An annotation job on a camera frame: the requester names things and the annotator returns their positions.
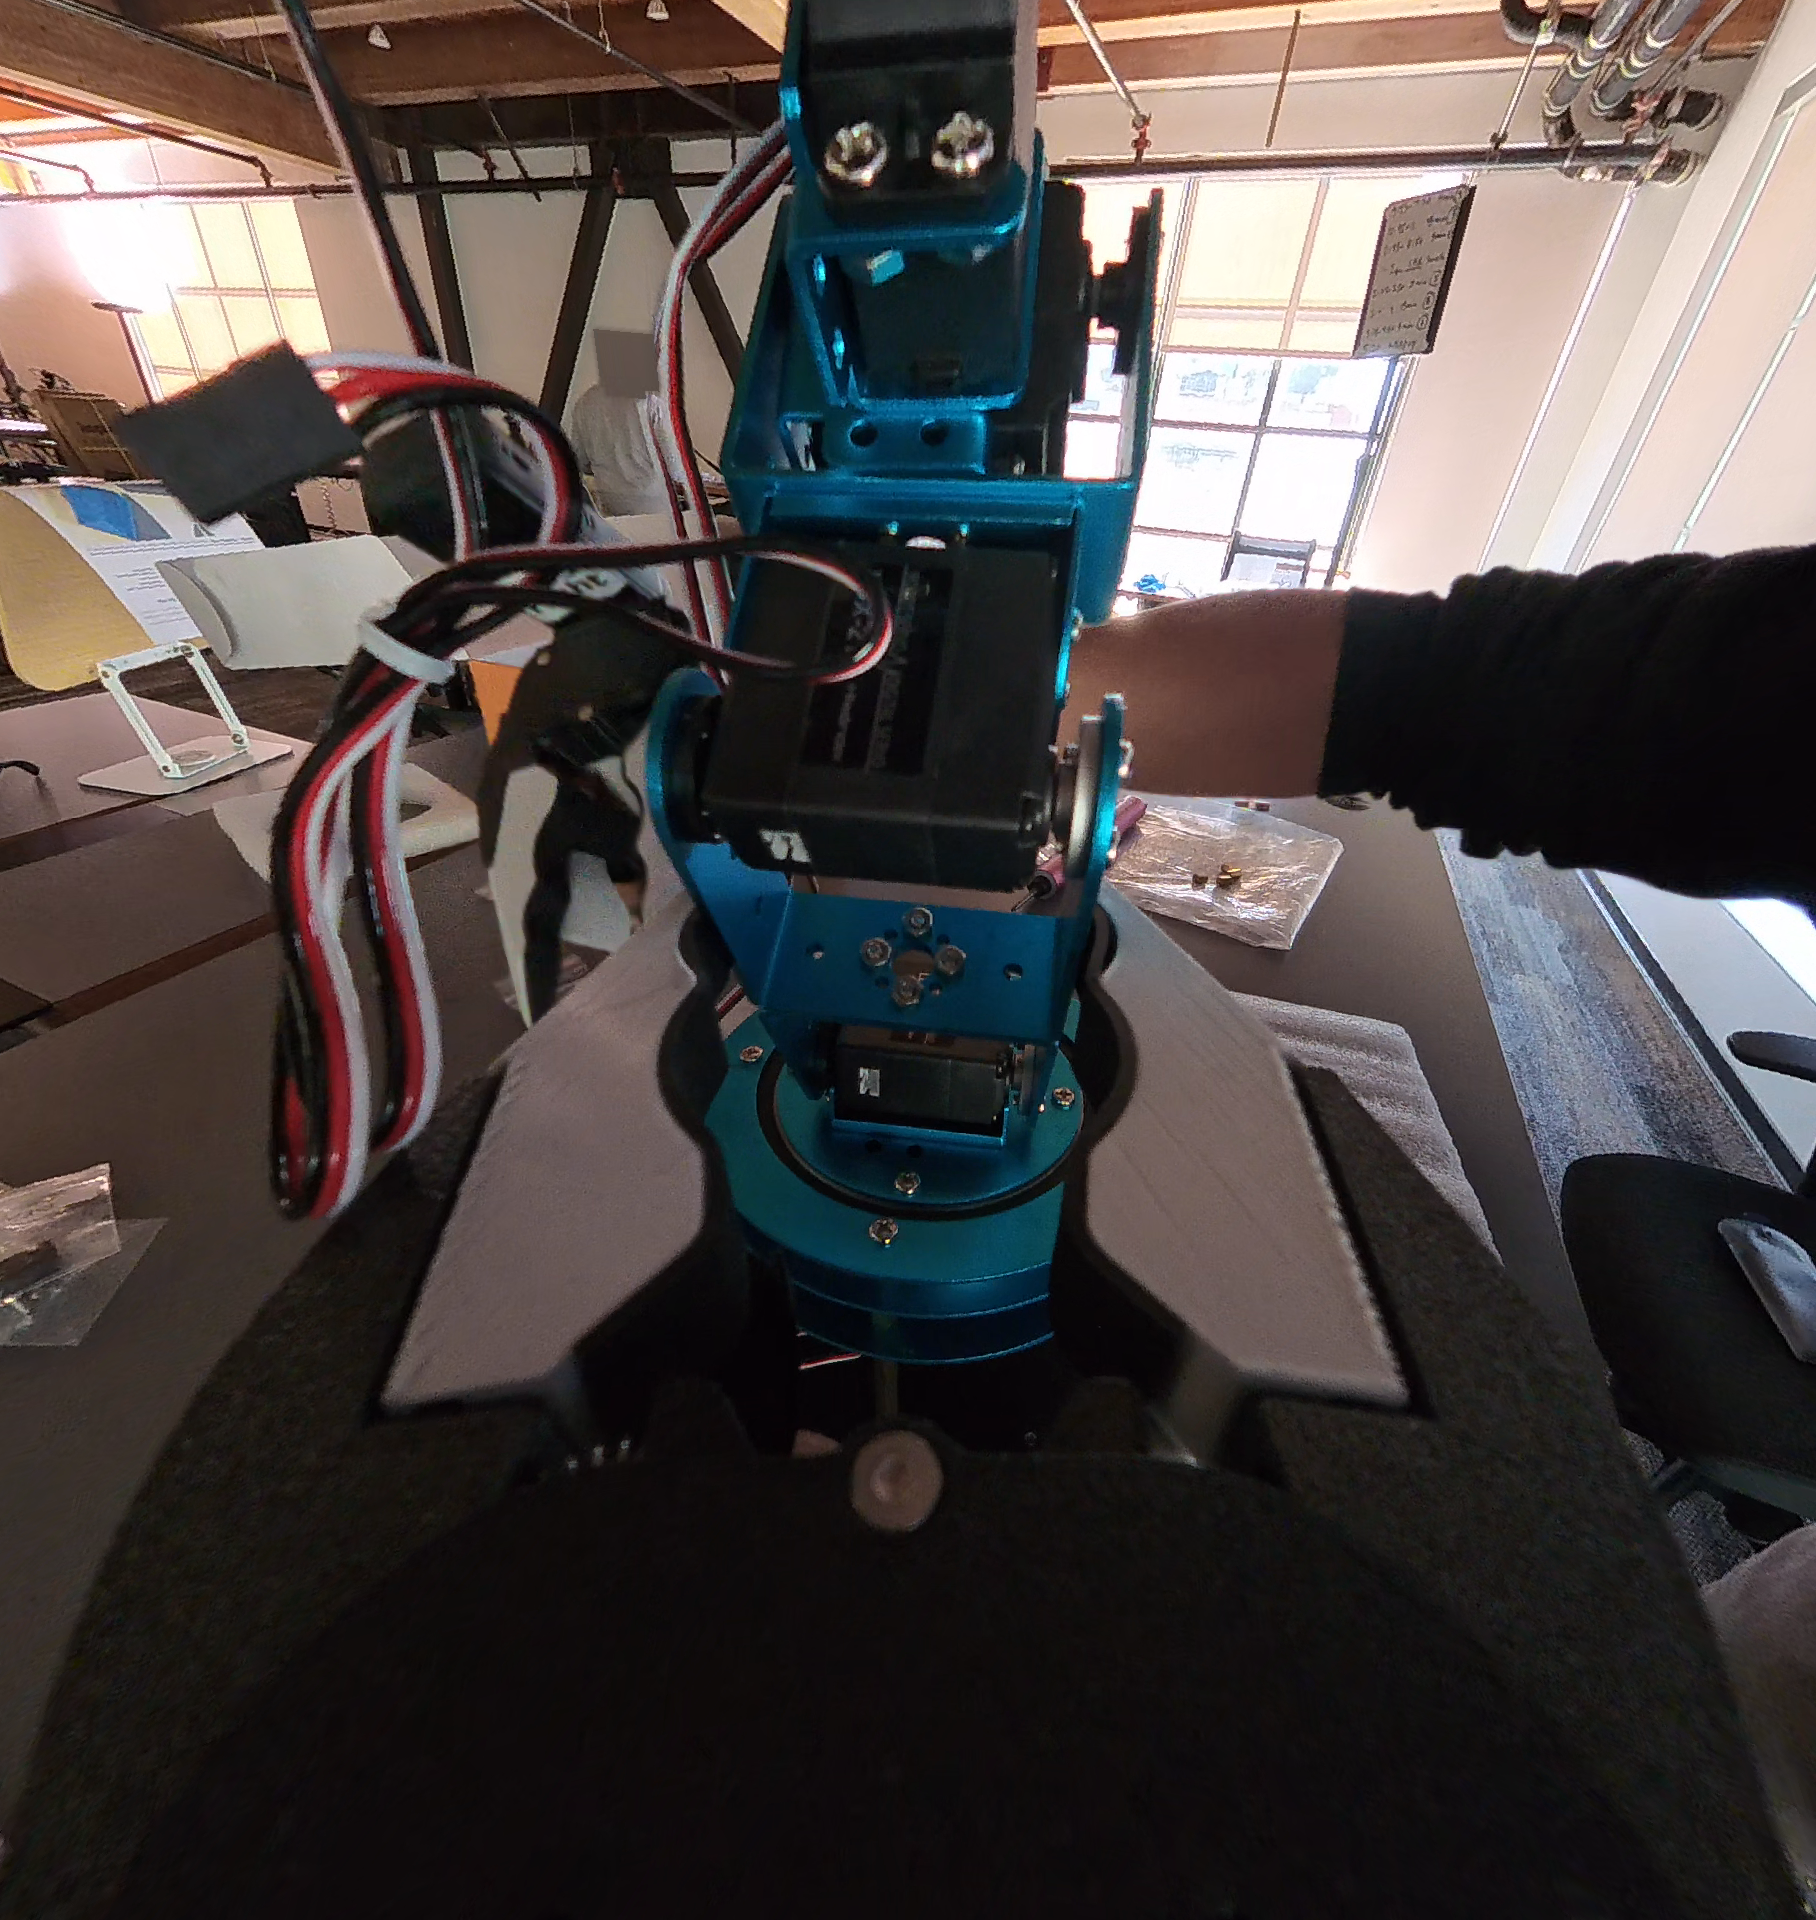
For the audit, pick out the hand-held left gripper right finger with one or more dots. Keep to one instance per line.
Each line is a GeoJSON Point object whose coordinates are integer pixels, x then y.
{"type": "Point", "coordinates": [1239, 1202]}

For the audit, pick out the clear bag of black parts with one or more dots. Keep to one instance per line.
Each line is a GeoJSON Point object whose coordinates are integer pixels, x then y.
{"type": "Point", "coordinates": [39, 1260]}

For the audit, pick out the dark desk with wooden rim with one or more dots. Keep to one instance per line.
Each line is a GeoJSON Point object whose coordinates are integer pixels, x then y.
{"type": "Point", "coordinates": [68, 901]}

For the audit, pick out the teal blue object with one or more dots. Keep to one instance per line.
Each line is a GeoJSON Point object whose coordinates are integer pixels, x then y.
{"type": "Point", "coordinates": [878, 1246]}

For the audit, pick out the white foam sheet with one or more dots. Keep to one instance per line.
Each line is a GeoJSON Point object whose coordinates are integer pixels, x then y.
{"type": "Point", "coordinates": [1387, 1112]}

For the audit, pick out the clear plastic wrap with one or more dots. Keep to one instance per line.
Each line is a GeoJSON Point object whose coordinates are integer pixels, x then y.
{"type": "Point", "coordinates": [1284, 901]}

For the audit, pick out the paper note sheet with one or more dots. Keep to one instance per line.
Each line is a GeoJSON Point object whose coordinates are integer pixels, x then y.
{"type": "Point", "coordinates": [1411, 271]}

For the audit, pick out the tan roller blind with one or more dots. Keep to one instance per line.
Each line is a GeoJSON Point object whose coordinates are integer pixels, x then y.
{"type": "Point", "coordinates": [1673, 375]}

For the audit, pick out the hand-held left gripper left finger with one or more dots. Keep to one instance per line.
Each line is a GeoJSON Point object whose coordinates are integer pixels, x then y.
{"type": "Point", "coordinates": [549, 1202]}

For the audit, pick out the bundle of ceiling pipes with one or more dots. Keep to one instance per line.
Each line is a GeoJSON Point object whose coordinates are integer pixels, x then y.
{"type": "Point", "coordinates": [1614, 90]}

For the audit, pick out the black swivel office chair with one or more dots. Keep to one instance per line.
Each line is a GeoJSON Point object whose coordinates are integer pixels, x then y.
{"type": "Point", "coordinates": [1643, 1321]}

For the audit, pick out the orange cardboard box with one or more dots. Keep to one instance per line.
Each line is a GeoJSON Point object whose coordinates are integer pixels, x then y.
{"type": "Point", "coordinates": [324, 601]}

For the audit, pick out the multi-pane window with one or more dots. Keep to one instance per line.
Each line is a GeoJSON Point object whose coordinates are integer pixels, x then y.
{"type": "Point", "coordinates": [1268, 451]}

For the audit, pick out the grey flat device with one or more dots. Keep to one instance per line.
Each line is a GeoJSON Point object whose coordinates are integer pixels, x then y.
{"type": "Point", "coordinates": [1794, 1292]}

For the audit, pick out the person's right forearm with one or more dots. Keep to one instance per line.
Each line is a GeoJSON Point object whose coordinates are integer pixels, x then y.
{"type": "Point", "coordinates": [1448, 691]}

